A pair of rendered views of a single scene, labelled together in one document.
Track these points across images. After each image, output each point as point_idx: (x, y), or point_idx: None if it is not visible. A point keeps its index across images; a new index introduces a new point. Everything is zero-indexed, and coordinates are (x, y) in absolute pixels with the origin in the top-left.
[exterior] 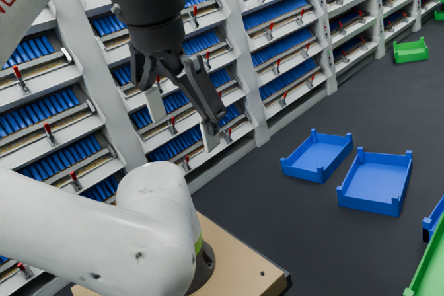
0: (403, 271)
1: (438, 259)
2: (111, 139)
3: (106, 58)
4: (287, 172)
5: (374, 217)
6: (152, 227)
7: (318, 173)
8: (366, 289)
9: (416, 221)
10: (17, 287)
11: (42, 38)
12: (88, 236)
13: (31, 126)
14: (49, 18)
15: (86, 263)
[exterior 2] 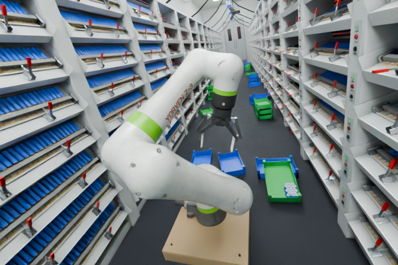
0: (259, 191)
1: (268, 181)
2: (111, 175)
3: (108, 129)
4: None
5: (238, 177)
6: (237, 179)
7: None
8: (253, 202)
9: (252, 173)
10: None
11: (70, 122)
12: (233, 184)
13: (69, 178)
14: (80, 109)
15: (236, 194)
